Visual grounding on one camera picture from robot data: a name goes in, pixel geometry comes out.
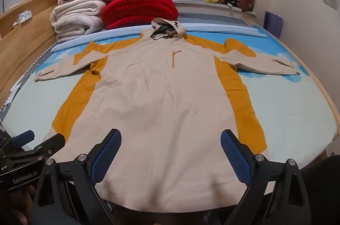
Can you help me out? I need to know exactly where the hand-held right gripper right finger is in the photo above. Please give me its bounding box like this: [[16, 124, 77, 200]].
[[220, 129, 310, 225]]

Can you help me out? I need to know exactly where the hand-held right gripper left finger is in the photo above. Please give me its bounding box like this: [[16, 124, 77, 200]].
[[32, 128, 123, 225]]

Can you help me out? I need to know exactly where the white fluffy folded blanket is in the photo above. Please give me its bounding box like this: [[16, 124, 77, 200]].
[[50, 0, 107, 43]]

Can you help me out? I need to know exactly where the purple paper bag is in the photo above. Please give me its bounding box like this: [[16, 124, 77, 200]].
[[263, 11, 283, 38]]

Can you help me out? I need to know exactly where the white tissue pack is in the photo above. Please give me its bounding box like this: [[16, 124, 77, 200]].
[[18, 10, 33, 22]]

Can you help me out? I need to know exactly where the red folded blanket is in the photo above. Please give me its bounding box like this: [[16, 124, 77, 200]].
[[101, 0, 178, 30]]

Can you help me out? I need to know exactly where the person's left hand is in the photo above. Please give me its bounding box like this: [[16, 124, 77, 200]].
[[5, 185, 36, 225]]

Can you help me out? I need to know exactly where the beige and mustard hooded jacket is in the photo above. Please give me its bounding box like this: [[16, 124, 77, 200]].
[[34, 17, 301, 212]]

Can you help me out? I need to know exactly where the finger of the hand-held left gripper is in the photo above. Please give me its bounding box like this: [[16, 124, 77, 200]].
[[15, 133, 66, 160], [8, 130, 35, 148]]

